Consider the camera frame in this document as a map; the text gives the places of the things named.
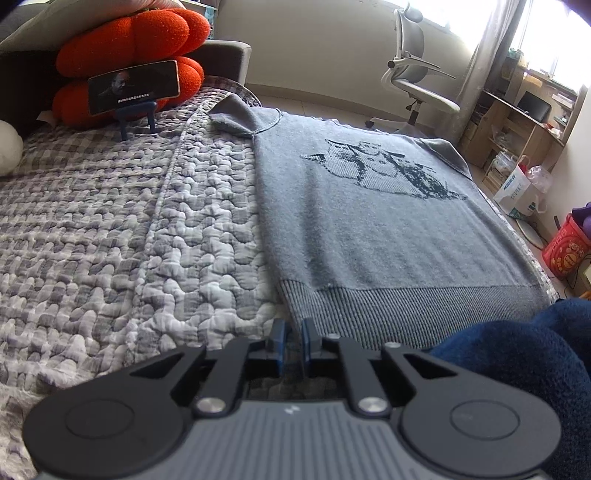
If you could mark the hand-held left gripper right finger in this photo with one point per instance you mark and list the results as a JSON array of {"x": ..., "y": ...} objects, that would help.
[{"x": 305, "y": 353}]

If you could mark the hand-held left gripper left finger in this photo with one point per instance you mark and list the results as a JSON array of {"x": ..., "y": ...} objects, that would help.
[{"x": 278, "y": 350}]

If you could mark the grey knit sweater with print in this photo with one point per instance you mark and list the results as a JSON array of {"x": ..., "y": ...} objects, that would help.
[{"x": 369, "y": 240}]

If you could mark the grey checkered quilted blanket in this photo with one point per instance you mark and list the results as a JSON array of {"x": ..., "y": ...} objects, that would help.
[{"x": 115, "y": 240}]

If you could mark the navy fleece garment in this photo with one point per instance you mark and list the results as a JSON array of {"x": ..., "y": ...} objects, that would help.
[{"x": 531, "y": 350}]

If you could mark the white shopping bag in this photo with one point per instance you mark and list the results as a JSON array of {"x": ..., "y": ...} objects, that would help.
[{"x": 512, "y": 184}]

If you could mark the blue phone stand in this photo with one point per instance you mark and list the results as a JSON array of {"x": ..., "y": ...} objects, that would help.
[{"x": 124, "y": 129}]

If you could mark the red bag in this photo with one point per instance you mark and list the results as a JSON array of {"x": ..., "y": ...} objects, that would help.
[{"x": 565, "y": 249}]

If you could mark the clear plastic bag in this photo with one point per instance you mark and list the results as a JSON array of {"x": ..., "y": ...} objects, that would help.
[{"x": 539, "y": 177}]

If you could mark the white office chair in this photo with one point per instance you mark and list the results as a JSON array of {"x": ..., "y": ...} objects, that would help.
[{"x": 415, "y": 78}]

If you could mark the dark grey sofa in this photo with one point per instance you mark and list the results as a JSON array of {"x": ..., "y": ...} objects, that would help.
[{"x": 221, "y": 60}]

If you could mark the smartphone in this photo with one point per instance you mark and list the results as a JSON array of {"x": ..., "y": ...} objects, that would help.
[{"x": 134, "y": 87}]

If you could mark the wooden desk with shelves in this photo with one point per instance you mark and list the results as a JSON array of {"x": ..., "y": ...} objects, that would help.
[{"x": 508, "y": 120}]

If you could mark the purple cloth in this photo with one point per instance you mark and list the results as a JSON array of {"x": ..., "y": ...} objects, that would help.
[{"x": 582, "y": 217}]

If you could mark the black monitor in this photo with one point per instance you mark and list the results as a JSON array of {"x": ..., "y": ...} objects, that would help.
[{"x": 533, "y": 108}]

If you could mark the white plush toy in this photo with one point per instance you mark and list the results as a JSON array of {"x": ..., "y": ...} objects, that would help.
[{"x": 8, "y": 147}]

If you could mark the orange pumpkin cushion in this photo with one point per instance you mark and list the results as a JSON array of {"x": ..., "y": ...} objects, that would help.
[{"x": 129, "y": 46}]

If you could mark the grey curtain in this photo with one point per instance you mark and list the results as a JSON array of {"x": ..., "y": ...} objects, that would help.
[{"x": 489, "y": 46}]

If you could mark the white pillow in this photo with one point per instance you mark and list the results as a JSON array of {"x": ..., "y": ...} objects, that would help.
[{"x": 69, "y": 18}]

